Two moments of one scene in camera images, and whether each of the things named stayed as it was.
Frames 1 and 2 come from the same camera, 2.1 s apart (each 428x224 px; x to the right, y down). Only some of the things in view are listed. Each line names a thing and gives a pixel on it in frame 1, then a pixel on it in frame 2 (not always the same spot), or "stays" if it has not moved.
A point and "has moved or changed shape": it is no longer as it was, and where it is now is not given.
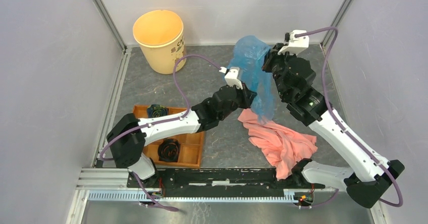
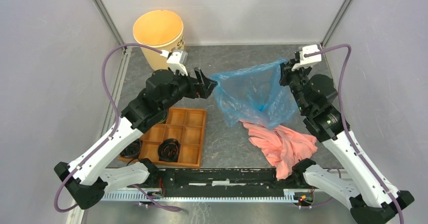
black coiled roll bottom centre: x=168 y=150 stays
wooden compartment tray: x=191 y=146 stays
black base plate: x=222 y=183 stays
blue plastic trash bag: x=248 y=56 has moved or changed shape
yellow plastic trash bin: x=159 y=34 stays
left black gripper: x=247 y=95 -> x=205 y=92
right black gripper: x=272 y=55 -> x=286 y=71
